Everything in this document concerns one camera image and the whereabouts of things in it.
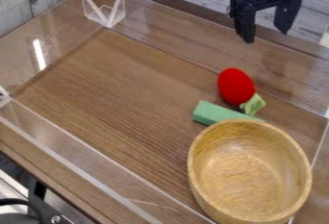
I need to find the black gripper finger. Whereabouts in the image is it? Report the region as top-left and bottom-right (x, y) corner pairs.
(274, 0), (303, 35)
(234, 8), (256, 43)

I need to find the red plush strawberry toy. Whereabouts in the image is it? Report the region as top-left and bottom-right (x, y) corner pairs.
(217, 68), (266, 116)

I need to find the green sponge block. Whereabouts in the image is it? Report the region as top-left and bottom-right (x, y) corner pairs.
(192, 101), (260, 126)

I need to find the wooden oval bowl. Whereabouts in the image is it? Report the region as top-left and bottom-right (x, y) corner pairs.
(188, 119), (313, 224)

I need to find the clear acrylic corner bracket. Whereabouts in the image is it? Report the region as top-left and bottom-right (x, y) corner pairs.
(82, 0), (126, 28)

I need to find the clear acrylic front wall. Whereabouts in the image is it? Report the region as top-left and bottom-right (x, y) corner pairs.
(0, 98), (214, 224)

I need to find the black metal table frame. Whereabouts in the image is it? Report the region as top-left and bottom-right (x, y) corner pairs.
(24, 178), (87, 224)

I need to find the black cable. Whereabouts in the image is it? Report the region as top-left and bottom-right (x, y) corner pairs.
(0, 198), (34, 224)

